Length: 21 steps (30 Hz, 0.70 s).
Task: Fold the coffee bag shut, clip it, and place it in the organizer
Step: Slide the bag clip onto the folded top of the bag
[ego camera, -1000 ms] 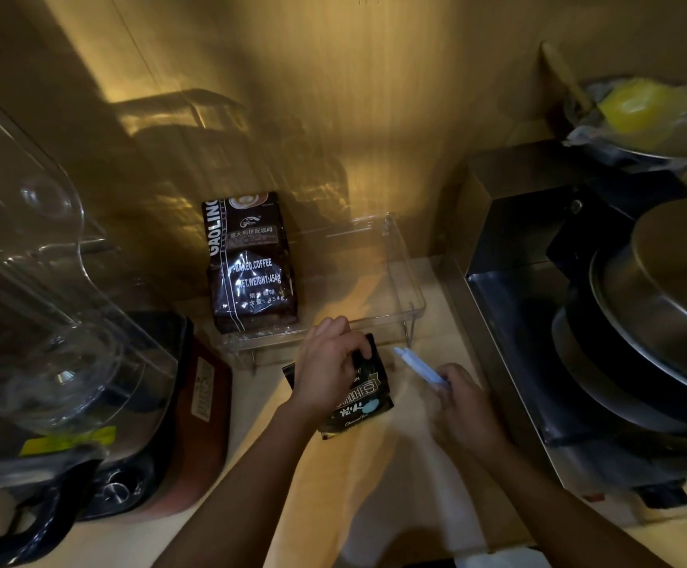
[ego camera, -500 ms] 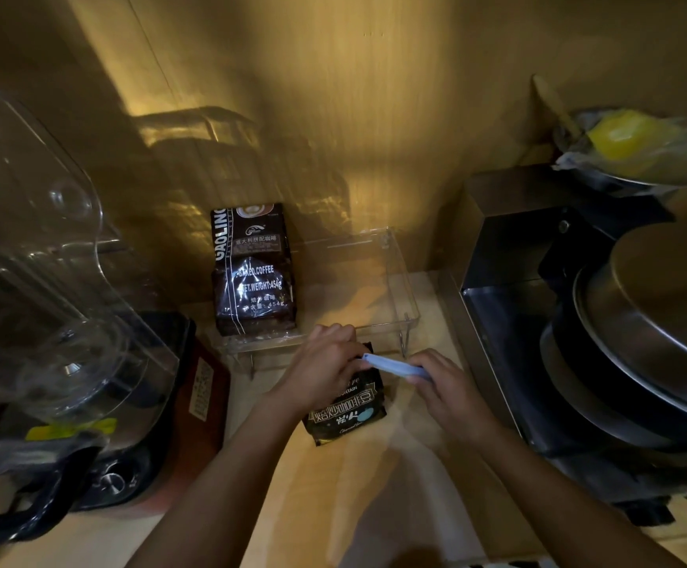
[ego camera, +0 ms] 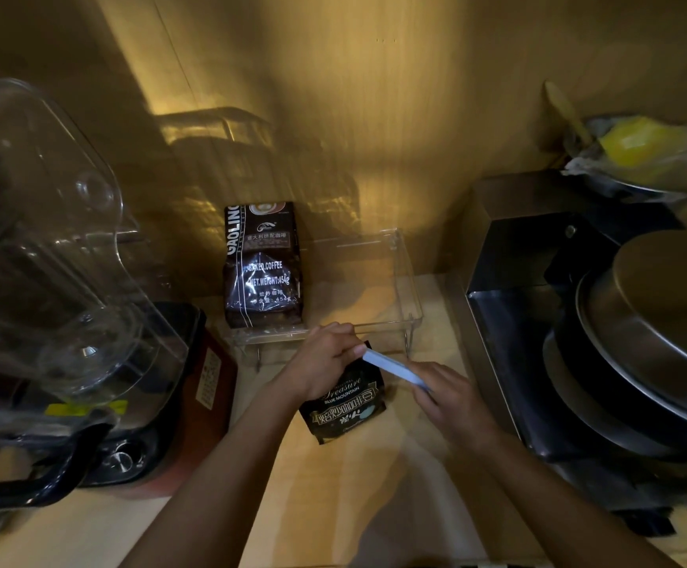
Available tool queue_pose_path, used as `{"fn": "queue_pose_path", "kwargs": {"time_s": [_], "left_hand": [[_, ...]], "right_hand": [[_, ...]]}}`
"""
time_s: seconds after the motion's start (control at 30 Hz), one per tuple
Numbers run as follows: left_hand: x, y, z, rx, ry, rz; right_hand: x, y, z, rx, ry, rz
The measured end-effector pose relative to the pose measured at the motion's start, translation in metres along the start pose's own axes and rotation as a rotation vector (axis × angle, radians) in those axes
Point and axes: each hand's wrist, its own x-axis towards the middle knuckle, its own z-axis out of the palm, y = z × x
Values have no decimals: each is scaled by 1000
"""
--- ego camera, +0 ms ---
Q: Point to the person's right fingers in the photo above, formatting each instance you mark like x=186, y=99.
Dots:
x=423, y=381

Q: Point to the person's right forearm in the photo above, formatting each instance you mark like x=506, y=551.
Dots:
x=556, y=508

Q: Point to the brown coffee bean bag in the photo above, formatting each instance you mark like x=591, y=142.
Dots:
x=262, y=266

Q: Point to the black coffee bag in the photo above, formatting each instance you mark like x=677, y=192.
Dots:
x=343, y=408

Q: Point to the person's left thumb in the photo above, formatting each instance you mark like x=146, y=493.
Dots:
x=346, y=354

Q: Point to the person's left forearm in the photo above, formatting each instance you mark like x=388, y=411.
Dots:
x=225, y=485

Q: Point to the round steel lid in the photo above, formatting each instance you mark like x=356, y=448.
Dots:
x=663, y=307

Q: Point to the stainless steel countertop appliance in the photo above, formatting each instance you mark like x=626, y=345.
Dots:
x=509, y=325

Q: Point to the light blue sealing clip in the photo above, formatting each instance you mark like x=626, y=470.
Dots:
x=397, y=369

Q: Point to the red and black blender base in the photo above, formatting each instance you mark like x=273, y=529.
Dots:
x=192, y=408

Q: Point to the wooden spoon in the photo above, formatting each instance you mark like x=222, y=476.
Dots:
x=565, y=109

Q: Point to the person's left hand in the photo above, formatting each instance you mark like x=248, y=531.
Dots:
x=311, y=366

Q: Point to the clear plastic storage tray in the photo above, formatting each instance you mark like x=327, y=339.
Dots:
x=373, y=289

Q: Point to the person's right hand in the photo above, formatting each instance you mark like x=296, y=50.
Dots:
x=453, y=405

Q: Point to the bowl with yellow bagged item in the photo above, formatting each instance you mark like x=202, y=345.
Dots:
x=645, y=150

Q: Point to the black round pan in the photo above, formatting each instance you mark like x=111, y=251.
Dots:
x=580, y=378

